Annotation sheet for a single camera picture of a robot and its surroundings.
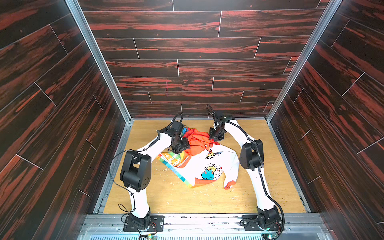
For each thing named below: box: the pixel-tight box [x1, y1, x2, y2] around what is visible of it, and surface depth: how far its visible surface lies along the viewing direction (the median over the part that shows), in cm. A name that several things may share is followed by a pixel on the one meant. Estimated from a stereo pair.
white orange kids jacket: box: [156, 128, 240, 190], surface depth 93 cm
